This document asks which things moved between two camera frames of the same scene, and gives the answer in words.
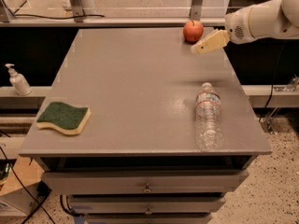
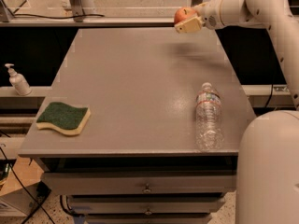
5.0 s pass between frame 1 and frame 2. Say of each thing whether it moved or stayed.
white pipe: stayed
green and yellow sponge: stayed
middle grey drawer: stayed
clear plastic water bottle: stayed
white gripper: moved
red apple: moved
